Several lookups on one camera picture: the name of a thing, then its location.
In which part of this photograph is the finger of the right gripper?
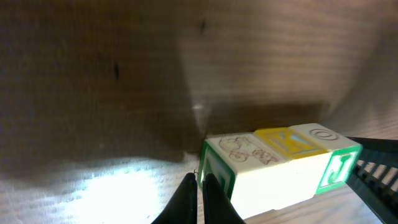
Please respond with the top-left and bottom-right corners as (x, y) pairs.
(347, 137), (397, 223)

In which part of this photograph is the blue edged picture block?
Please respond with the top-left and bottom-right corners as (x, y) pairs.
(254, 128), (331, 210)

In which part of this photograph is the plain white wooden block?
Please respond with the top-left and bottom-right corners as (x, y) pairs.
(198, 133), (289, 219)

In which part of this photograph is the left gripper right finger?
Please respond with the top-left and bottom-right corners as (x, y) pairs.
(202, 174), (245, 224)

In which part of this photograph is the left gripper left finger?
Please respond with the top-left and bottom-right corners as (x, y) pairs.
(152, 172), (198, 224)

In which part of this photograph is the green letter J block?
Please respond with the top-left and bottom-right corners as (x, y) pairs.
(290, 123), (363, 194)

